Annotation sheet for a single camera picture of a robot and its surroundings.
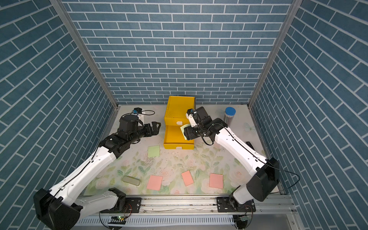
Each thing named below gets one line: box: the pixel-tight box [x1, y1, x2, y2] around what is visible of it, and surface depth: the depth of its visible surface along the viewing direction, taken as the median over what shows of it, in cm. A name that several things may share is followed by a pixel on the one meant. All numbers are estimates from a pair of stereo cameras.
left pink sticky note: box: [146, 174, 163, 192], surface depth 83 cm
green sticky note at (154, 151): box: [147, 145, 161, 158], surface depth 96 cm
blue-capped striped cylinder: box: [223, 106, 237, 127], surface depth 93 cm
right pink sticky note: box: [208, 172, 224, 189], surface depth 84 cm
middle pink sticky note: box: [181, 170, 195, 187], surface depth 85 cm
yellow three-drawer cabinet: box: [163, 95, 196, 150], surface depth 88 cm
